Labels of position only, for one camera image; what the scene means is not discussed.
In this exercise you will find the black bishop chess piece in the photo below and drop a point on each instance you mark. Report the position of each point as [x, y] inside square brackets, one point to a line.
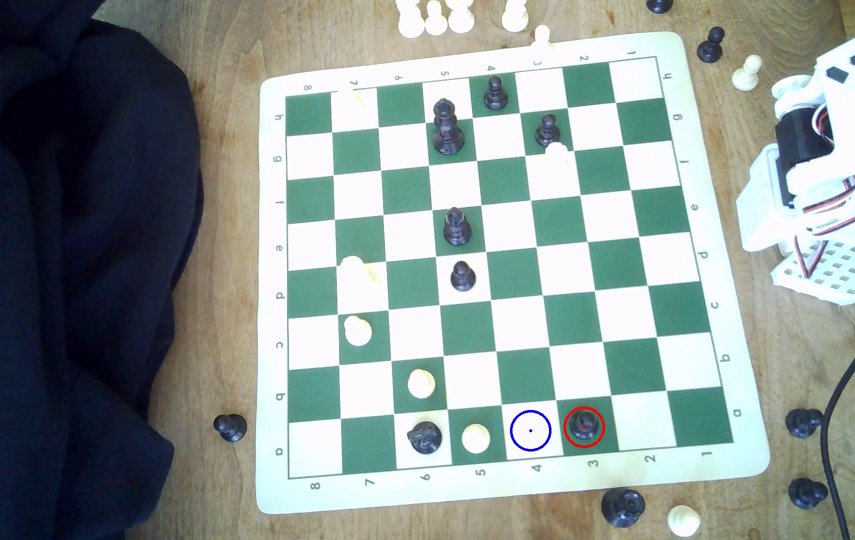
[457, 229]

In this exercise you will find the white pawn chess piece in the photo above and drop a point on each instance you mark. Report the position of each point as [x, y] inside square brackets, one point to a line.
[358, 331]
[747, 75]
[541, 35]
[476, 439]
[421, 385]
[683, 521]

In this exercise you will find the large white chess piece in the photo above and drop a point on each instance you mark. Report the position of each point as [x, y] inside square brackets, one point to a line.
[355, 274]

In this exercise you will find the black knight chess piece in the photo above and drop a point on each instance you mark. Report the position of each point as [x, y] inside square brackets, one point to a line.
[425, 438]

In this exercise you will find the black king chess piece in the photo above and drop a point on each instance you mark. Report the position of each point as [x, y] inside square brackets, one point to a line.
[447, 133]

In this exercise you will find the dark navy cloth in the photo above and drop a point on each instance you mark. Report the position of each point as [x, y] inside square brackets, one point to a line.
[60, 262]

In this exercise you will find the white perforated plate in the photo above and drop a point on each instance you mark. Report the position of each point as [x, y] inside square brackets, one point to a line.
[832, 274]

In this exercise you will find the green and white chess mat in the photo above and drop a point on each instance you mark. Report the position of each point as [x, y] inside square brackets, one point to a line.
[517, 271]

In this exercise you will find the black pawn chess piece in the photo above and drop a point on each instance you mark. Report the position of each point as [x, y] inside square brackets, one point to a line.
[804, 424]
[711, 48]
[496, 94]
[547, 132]
[584, 425]
[230, 428]
[463, 278]
[807, 493]

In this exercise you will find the black queen chess piece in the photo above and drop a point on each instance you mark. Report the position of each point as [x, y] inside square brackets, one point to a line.
[622, 508]

